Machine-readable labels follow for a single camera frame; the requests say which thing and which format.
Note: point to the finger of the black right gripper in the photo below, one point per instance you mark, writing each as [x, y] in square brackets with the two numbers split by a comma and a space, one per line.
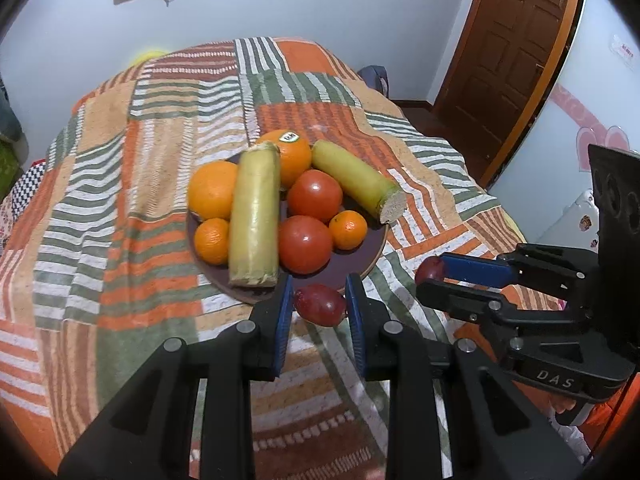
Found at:
[500, 269]
[477, 306]

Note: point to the small mandarin orange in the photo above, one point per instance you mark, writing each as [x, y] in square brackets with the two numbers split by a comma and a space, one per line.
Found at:
[348, 229]
[211, 241]

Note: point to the brown wooden door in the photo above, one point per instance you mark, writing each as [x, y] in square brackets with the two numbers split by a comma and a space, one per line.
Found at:
[506, 55]

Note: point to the plain large orange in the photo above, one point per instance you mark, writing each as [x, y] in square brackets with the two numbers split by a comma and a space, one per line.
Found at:
[211, 188]

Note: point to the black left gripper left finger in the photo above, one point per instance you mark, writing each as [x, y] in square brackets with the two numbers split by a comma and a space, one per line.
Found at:
[145, 431]

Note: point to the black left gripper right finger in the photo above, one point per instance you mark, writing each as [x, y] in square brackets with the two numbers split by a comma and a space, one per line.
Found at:
[493, 430]

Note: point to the red tomato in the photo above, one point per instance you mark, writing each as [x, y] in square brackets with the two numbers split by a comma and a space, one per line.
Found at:
[305, 244]
[315, 194]

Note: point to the striped patchwork bed cover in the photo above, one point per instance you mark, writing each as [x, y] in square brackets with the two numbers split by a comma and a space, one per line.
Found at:
[97, 270]

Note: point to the large orange with sticker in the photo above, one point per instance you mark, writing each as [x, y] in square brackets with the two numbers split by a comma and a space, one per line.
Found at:
[295, 154]

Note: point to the purple ceramic plate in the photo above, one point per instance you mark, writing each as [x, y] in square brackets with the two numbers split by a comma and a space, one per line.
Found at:
[360, 260]

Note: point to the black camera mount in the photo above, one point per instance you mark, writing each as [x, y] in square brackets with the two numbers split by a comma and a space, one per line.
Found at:
[615, 180]

